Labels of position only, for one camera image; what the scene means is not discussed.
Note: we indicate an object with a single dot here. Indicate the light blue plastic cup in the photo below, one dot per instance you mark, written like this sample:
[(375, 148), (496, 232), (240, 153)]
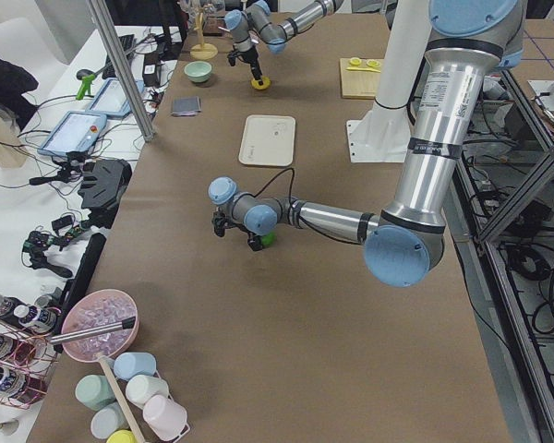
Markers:
[(130, 364)]

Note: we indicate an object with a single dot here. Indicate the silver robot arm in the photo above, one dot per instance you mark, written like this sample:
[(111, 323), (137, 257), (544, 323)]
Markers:
[(257, 18), (437, 57)]

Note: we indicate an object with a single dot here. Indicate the pink plastic cup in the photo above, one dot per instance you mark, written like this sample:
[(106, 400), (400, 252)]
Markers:
[(167, 418)]

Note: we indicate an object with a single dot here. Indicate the blue teach pendant near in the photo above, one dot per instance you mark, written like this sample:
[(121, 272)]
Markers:
[(76, 132)]

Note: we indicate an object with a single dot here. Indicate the yellow plastic cup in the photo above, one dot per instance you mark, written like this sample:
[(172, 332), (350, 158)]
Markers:
[(122, 436)]

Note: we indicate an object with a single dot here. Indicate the blue teach pendant far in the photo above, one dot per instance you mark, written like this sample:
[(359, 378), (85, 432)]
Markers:
[(110, 100)]

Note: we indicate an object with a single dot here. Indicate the sage green plastic cup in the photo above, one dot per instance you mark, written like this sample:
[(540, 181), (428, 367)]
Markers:
[(94, 392)]

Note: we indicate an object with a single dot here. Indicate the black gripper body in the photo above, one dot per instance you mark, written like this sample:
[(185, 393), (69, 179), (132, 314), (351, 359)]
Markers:
[(252, 62), (254, 241)]

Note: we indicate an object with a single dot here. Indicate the wooden mug tree stand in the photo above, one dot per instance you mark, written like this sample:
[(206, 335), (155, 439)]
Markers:
[(202, 50)]

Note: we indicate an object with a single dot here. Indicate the grey plastic cup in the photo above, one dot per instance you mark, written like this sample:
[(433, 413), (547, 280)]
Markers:
[(107, 421)]

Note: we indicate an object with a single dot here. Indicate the grey folded cloth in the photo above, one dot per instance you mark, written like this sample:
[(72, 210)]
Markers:
[(187, 106)]

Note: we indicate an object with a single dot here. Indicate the green lemon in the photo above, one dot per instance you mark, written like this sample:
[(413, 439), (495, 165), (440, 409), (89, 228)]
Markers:
[(268, 239)]

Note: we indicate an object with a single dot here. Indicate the metal scoop in bowl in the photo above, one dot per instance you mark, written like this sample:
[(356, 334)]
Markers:
[(127, 323)]

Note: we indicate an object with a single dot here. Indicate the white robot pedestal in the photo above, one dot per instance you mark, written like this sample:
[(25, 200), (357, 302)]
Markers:
[(384, 132)]

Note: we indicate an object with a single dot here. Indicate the wooden rack handle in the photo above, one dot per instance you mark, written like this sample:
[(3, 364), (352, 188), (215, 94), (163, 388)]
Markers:
[(103, 361)]

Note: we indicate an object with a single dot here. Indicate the blue teach pendant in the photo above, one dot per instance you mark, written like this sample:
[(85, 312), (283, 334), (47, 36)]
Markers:
[(110, 100), (76, 132)]

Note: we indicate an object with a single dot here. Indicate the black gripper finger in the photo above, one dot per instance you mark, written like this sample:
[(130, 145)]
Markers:
[(256, 71)]

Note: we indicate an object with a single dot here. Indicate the wooden cutting board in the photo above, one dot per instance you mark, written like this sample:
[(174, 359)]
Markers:
[(360, 82)]

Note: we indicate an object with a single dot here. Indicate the cream plastic tray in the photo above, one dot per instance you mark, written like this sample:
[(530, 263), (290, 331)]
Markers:
[(268, 140)]

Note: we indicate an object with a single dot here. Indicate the mint green bowl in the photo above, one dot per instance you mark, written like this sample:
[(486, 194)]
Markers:
[(198, 71)]

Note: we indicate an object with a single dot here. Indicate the aluminium frame post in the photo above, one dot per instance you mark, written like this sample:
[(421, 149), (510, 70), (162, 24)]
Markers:
[(103, 21)]

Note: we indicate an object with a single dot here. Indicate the pale green plastic cup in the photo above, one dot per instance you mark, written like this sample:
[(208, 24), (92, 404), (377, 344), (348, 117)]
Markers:
[(141, 388)]

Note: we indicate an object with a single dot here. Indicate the yellow lemon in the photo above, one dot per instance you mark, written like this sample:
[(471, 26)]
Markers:
[(260, 84)]

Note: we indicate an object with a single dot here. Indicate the copper wire bottle rack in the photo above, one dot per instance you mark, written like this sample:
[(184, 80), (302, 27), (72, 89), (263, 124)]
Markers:
[(27, 362)]

